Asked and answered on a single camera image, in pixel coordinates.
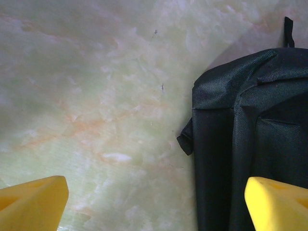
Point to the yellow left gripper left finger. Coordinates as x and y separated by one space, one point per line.
31 207

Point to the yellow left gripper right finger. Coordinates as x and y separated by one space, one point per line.
279 209

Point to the black backpack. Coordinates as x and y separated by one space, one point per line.
240 132

